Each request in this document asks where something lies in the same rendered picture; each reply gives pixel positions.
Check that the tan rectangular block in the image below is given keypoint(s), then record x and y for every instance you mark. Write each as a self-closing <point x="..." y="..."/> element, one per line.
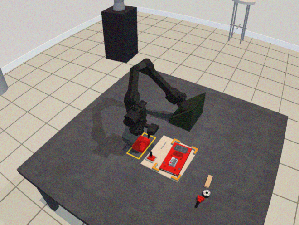
<point x="208" y="181"/>

